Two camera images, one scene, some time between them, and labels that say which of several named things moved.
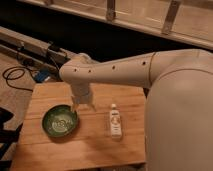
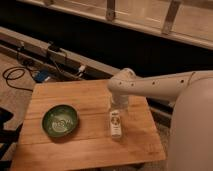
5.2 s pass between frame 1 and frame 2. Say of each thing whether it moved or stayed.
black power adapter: stayed
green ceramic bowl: stayed
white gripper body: moved
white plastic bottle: stayed
